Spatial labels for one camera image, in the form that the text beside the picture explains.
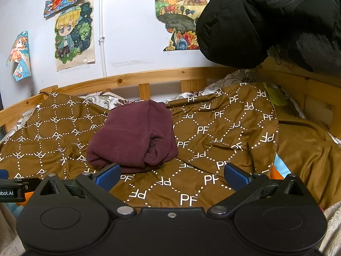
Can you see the yellow-green cloth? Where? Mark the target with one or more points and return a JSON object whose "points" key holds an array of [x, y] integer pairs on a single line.
{"points": [[277, 96]]}

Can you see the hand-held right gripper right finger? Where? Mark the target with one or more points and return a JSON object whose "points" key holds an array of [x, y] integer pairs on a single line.
{"points": [[235, 176]]}

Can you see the wooden bed frame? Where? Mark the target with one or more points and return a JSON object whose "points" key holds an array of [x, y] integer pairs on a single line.
{"points": [[159, 76]]}

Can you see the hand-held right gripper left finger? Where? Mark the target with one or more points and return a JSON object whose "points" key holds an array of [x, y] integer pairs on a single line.
{"points": [[108, 177]]}

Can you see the colourful landscape poster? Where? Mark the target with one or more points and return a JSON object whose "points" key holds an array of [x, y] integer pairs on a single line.
{"points": [[181, 13]]}

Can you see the white fleece blanket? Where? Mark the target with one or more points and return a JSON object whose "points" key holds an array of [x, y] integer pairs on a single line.
{"points": [[333, 218]]}

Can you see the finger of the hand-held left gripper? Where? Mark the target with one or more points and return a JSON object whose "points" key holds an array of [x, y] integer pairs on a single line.
{"points": [[13, 181]]}

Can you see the brown printed blanket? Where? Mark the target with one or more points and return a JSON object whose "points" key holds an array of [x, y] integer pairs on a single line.
{"points": [[213, 128]]}

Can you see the black puffer jacket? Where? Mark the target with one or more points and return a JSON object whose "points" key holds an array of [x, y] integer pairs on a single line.
{"points": [[266, 18]]}

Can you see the curled cartoon girl poster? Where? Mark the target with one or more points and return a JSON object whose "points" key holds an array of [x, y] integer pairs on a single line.
{"points": [[20, 56]]}

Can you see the blond cartoon figure poster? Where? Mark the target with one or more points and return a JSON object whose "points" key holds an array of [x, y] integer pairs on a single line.
{"points": [[73, 37]]}

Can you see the maroon sweater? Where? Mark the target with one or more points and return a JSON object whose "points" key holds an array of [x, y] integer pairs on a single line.
{"points": [[133, 133]]}

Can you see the white wall pipe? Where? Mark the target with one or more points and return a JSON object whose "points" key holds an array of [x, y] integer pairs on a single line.
{"points": [[102, 32]]}

